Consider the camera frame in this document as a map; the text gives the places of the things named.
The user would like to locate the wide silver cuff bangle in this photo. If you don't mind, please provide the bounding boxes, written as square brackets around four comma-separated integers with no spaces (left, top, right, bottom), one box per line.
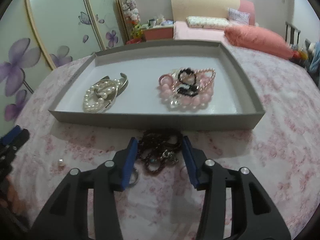
[100,72,129,97]

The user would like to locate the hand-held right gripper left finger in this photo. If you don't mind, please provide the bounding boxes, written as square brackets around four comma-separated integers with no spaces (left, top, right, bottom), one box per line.
[32,137,139,240]

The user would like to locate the grey cardboard tray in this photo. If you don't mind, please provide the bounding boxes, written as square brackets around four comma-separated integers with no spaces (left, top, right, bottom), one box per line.
[48,41,266,132]

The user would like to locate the small pink bangle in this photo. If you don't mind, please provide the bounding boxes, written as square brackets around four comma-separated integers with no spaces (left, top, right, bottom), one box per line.
[158,74,175,87]

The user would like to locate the salmon pink pillow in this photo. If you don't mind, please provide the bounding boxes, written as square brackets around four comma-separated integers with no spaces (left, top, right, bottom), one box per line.
[224,25,295,60]

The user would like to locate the pink bed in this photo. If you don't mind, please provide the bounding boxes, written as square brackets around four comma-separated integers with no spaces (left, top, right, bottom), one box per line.
[173,21,250,42]

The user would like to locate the pink and white nightstand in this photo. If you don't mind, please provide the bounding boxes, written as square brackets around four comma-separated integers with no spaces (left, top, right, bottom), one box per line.
[142,25,175,41]

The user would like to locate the pink floral tablecloth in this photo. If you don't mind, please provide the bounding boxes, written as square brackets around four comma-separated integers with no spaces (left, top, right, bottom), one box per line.
[12,40,320,240]

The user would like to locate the clear crystal bead bracelet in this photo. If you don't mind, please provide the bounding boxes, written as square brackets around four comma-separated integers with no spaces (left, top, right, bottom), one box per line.
[169,96,184,110]

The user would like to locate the pink pearl bracelet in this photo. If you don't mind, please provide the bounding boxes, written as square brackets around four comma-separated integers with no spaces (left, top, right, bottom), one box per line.
[172,67,216,93]

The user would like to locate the floral wardrobe sliding doors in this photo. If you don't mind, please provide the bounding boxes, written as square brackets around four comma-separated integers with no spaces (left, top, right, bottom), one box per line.
[0,0,128,120]

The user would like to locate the pile of colourful clutter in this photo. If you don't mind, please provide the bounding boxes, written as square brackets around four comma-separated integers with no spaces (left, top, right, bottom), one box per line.
[290,42,311,63]

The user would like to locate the small floral cushion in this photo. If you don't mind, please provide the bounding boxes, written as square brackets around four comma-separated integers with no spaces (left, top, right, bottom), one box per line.
[227,7,251,26]

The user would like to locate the patterned white pillow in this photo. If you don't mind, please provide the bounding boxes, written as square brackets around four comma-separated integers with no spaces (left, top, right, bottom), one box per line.
[186,16,230,29]

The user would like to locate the silver ring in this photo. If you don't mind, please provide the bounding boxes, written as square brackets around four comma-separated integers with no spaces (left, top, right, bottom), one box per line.
[129,169,140,187]

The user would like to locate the person's left hand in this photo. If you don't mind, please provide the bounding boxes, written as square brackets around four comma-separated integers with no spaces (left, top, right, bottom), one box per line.
[0,175,28,216]

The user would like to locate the column of plush toys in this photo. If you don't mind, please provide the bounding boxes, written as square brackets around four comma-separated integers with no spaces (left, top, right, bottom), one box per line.
[122,0,143,40]

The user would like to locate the dark red bead necklace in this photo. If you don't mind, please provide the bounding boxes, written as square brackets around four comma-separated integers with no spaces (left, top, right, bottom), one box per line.
[136,129,184,174]

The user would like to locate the large pink bead bracelet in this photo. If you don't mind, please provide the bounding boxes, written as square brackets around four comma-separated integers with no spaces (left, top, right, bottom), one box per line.
[158,85,215,112]

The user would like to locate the white pearl bracelet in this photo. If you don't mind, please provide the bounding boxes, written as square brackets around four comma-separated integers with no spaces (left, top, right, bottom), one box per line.
[83,79,120,113]

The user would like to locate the cream and pink headboard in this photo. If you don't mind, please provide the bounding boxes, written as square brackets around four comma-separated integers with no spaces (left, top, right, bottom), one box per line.
[170,0,257,26]

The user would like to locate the blue bathrobe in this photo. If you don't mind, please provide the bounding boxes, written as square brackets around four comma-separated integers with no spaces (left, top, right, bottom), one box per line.
[309,40,320,76]

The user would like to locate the black bead bracelet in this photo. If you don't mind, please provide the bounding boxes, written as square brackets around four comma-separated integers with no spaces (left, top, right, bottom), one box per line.
[176,67,200,97]

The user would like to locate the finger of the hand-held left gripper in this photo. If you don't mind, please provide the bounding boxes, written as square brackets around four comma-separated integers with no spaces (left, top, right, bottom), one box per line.
[5,129,30,155]
[0,126,22,145]

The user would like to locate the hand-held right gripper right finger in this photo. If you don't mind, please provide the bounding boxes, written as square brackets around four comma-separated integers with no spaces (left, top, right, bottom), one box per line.
[182,135,292,240]

